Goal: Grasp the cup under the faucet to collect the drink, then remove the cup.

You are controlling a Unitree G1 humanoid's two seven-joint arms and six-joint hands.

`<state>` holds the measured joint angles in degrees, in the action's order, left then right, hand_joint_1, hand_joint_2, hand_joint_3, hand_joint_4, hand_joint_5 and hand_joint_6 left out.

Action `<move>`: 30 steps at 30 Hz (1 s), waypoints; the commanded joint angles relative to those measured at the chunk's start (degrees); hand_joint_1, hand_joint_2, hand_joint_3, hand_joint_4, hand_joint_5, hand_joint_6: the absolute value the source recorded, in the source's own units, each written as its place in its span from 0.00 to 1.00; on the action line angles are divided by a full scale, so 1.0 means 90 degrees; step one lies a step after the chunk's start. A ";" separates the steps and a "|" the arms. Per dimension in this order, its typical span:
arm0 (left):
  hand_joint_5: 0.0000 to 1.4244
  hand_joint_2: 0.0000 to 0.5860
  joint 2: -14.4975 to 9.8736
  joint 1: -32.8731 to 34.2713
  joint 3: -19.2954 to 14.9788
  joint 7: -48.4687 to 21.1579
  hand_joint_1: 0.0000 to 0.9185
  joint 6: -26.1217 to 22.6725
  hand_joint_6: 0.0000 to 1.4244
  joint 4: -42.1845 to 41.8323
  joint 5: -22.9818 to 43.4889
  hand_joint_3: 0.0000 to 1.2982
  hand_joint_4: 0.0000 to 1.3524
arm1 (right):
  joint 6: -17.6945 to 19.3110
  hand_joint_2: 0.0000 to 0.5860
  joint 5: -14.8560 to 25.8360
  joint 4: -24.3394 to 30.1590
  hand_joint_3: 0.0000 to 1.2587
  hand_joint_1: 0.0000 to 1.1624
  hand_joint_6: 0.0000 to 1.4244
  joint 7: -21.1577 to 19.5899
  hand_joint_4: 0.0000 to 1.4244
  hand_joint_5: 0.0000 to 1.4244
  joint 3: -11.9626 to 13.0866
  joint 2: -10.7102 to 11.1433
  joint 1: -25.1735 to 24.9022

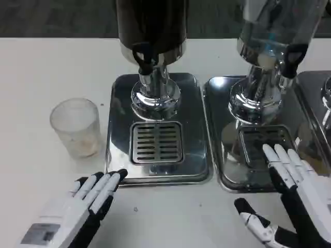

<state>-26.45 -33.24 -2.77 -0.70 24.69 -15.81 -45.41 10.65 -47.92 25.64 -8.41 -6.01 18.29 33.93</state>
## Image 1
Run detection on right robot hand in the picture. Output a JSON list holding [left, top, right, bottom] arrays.
[[234, 144, 331, 248]]

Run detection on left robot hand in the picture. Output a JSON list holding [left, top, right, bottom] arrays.
[[15, 169, 129, 248]]

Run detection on clear ribbed glass cup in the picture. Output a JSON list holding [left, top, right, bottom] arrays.
[[49, 97, 102, 159]]

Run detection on black tap lever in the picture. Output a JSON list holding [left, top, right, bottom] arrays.
[[131, 42, 156, 75], [280, 43, 310, 80]]

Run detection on steel drip grid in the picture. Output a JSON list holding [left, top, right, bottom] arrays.
[[129, 121, 186, 165], [239, 125, 297, 166]]

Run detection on steel base tray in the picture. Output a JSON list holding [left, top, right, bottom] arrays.
[[203, 75, 326, 194], [296, 70, 331, 156], [103, 73, 214, 187]]

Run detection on dark drink dispenser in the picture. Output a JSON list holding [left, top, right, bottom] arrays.
[[115, 0, 188, 121]]

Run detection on chrome dispenser pedestal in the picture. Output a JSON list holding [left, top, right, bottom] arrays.
[[320, 76, 331, 127]]

